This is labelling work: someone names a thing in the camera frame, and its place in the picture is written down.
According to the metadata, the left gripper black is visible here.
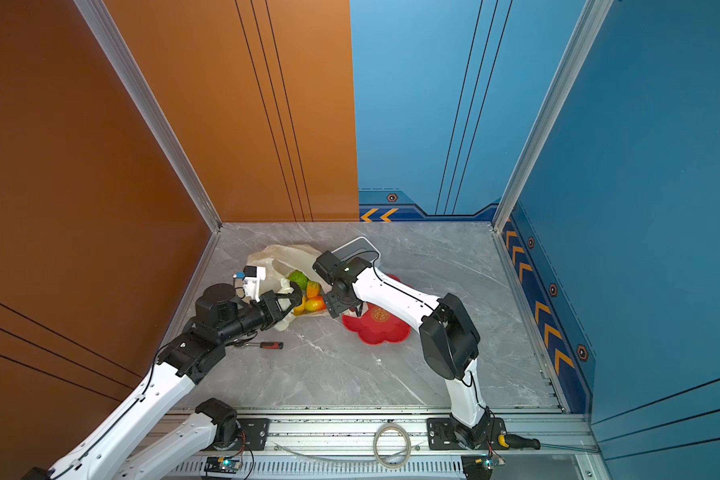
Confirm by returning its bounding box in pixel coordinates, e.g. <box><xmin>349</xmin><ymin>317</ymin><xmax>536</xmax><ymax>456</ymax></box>
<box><xmin>217</xmin><ymin>292</ymin><xmax>301</xmax><ymax>349</ymax></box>

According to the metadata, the yellow bumpy fruit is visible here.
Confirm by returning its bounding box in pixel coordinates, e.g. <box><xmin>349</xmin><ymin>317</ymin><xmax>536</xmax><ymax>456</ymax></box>
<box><xmin>292</xmin><ymin>301</ymin><xmax>306</xmax><ymax>316</ymax></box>

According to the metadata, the green custard apple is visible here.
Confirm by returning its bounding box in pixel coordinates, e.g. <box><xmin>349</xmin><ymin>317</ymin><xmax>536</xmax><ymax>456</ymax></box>
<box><xmin>288</xmin><ymin>270</ymin><xmax>310</xmax><ymax>292</ymax></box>

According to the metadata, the orange yellow mango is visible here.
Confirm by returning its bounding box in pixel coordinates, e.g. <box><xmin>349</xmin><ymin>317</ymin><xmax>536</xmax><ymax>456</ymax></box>
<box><xmin>304</xmin><ymin>296</ymin><xmax>326</xmax><ymax>313</ymax></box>

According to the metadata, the cream plastic bag orange print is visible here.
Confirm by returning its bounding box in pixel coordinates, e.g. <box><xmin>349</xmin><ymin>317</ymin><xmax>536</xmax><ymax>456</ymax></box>
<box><xmin>246</xmin><ymin>244</ymin><xmax>330</xmax><ymax>296</ymax></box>

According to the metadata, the red yellow mango top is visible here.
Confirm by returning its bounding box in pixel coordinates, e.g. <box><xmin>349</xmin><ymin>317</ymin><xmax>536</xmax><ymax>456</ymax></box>
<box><xmin>306</xmin><ymin>281</ymin><xmax>322</xmax><ymax>299</ymax></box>

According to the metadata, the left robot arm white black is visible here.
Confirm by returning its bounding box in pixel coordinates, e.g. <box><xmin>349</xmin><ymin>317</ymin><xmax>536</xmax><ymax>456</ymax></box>
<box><xmin>24</xmin><ymin>283</ymin><xmax>302</xmax><ymax>479</ymax></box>

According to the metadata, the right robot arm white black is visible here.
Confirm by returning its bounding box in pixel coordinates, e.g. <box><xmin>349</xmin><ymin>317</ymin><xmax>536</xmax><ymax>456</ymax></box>
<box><xmin>313</xmin><ymin>251</ymin><xmax>498</xmax><ymax>449</ymax></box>

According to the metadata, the red flower-shaped plate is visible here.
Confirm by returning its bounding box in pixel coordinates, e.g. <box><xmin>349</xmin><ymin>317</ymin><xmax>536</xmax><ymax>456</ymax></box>
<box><xmin>341</xmin><ymin>303</ymin><xmax>412</xmax><ymax>345</ymax></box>

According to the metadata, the white grey tissue box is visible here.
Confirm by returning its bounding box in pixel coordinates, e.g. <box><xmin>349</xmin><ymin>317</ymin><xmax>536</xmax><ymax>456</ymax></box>
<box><xmin>332</xmin><ymin>236</ymin><xmax>381</xmax><ymax>263</ymax></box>

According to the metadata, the left green circuit board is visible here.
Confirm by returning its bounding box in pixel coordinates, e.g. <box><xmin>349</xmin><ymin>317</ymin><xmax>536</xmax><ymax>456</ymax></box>
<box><xmin>203</xmin><ymin>456</ymin><xmax>243</xmax><ymax>476</ymax></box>

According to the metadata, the green circuit board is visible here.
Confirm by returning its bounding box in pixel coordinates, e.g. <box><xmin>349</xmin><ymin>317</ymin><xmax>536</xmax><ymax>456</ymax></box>
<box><xmin>203</xmin><ymin>456</ymin><xmax>243</xmax><ymax>476</ymax></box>
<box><xmin>460</xmin><ymin>456</ymin><xmax>496</xmax><ymax>480</ymax></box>

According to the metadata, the right green circuit board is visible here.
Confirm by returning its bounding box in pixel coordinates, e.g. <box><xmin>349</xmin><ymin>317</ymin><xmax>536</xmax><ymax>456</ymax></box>
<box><xmin>460</xmin><ymin>456</ymin><xmax>496</xmax><ymax>480</ymax></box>

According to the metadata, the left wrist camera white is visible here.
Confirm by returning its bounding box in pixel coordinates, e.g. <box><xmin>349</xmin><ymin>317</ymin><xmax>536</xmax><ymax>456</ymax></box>
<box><xmin>233</xmin><ymin>265</ymin><xmax>266</xmax><ymax>301</ymax></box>

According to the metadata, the ratchet wrench red handle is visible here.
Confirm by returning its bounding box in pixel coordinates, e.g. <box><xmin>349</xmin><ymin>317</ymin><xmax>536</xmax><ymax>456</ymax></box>
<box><xmin>239</xmin><ymin>341</ymin><xmax>284</xmax><ymax>350</ymax></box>

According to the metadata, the coiled grey cable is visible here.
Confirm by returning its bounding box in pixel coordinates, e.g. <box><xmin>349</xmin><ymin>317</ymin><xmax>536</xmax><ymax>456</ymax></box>
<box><xmin>371</xmin><ymin>422</ymin><xmax>413</xmax><ymax>470</ymax></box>

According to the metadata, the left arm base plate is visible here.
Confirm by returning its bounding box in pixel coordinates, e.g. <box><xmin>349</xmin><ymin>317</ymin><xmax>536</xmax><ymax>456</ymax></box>
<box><xmin>230</xmin><ymin>417</ymin><xmax>271</xmax><ymax>452</ymax></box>

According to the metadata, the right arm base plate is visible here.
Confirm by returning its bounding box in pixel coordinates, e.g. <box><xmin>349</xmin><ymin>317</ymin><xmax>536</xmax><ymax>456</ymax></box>
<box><xmin>426</xmin><ymin>417</ymin><xmax>507</xmax><ymax>451</ymax></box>

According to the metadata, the yellow handled screwdriver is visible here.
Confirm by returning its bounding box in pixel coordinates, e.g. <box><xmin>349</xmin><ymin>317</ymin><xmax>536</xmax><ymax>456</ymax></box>
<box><xmin>498</xmin><ymin>433</ymin><xmax>541</xmax><ymax>450</ymax></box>

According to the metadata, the aluminium front rail frame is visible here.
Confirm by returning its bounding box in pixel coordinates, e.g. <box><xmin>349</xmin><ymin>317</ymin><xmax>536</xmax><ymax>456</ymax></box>
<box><xmin>83</xmin><ymin>404</ymin><xmax>613</xmax><ymax>480</ymax></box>

